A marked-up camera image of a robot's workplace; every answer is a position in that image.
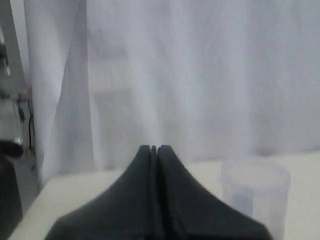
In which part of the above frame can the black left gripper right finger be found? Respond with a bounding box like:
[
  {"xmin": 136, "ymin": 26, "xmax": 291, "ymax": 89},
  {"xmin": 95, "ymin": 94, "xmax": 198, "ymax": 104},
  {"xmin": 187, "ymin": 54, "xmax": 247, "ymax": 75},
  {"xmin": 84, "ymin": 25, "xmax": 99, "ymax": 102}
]
[{"xmin": 156, "ymin": 145, "xmax": 272, "ymax": 240}]

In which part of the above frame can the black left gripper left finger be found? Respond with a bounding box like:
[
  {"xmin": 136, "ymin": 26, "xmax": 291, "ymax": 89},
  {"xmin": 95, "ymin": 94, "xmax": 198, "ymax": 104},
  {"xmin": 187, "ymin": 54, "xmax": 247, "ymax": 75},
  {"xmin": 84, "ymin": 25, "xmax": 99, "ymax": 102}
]
[{"xmin": 46, "ymin": 145, "xmax": 160, "ymax": 240}]

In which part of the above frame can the clear plastic tall container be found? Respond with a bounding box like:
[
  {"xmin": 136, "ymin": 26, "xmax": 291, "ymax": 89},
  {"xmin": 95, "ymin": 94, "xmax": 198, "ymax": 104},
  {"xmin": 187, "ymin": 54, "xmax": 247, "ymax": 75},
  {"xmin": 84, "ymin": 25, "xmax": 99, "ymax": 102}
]
[{"xmin": 221, "ymin": 159, "xmax": 291, "ymax": 240}]

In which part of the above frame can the white background curtain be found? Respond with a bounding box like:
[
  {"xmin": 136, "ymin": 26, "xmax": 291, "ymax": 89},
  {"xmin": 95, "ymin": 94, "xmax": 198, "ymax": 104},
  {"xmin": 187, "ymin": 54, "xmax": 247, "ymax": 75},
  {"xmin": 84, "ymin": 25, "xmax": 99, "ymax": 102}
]
[{"xmin": 24, "ymin": 0, "xmax": 320, "ymax": 184}]

